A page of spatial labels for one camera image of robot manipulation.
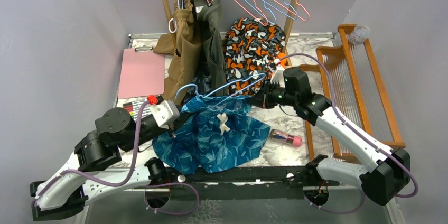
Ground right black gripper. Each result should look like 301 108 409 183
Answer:
248 78 298 109

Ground light blue wire hanger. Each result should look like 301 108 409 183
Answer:
174 72 266 100

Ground blue patterned shorts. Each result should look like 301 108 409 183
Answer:
153 96 270 175

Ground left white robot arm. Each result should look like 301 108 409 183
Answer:
30 107 170 221

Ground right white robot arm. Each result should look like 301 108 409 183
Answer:
249 67 412 206

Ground dark patterned shorts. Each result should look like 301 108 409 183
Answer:
192 71 212 95

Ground tan brown shorts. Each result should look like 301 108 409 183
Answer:
154 0 202 105

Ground orange camo shorts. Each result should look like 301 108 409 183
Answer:
224 18 285 96

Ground dark green shorts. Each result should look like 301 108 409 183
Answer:
193 0 227 90

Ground wooden hanger stand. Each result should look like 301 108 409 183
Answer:
162 0 310 48

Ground pink capped pencil tube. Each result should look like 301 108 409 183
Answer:
269 129 303 147

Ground marker set pack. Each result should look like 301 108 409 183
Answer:
123 99 152 121

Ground pink clipboard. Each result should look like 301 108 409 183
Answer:
118 48 165 99

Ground wooden drying rack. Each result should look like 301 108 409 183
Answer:
300 24 406 150

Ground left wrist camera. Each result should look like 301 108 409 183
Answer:
146 95 180 129

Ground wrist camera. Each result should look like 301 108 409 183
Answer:
269 58 285 84
146 95 180 129

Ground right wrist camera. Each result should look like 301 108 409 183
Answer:
269 58 285 84

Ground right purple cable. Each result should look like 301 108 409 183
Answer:
279 53 419 199

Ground purple cable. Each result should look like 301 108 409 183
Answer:
279 53 419 199
31 101 151 211

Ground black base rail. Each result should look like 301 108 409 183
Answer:
145 166 322 201

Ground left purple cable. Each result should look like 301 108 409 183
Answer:
31 101 151 211

